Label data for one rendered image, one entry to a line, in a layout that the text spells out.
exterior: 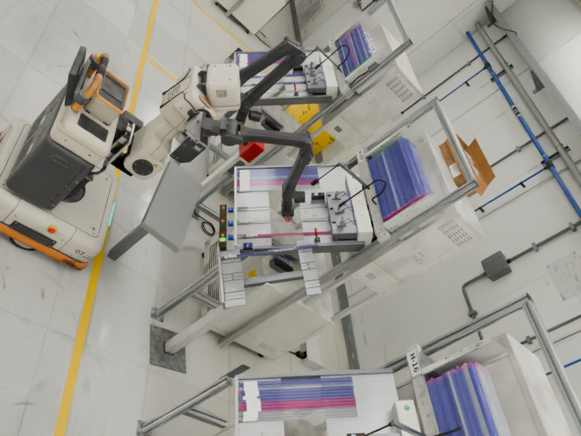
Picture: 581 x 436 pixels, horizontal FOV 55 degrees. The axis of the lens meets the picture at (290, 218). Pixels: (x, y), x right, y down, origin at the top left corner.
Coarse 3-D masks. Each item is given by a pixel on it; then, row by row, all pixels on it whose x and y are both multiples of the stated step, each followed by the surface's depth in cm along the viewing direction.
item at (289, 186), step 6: (300, 150) 273; (300, 156) 271; (306, 156) 265; (300, 162) 273; (306, 162) 268; (294, 168) 280; (300, 168) 278; (294, 174) 283; (300, 174) 283; (288, 180) 290; (294, 180) 288; (282, 186) 301; (288, 186) 292; (294, 186) 293; (282, 192) 299; (288, 192) 296
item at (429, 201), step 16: (400, 128) 327; (448, 128) 309; (384, 144) 332; (416, 144) 334; (240, 160) 354; (464, 160) 289; (464, 176) 283; (432, 192) 284; (208, 208) 379; (416, 208) 289; (448, 208) 291; (384, 224) 297; (400, 224) 296; (272, 240) 349; (288, 256) 358; (208, 304) 330; (160, 320) 334
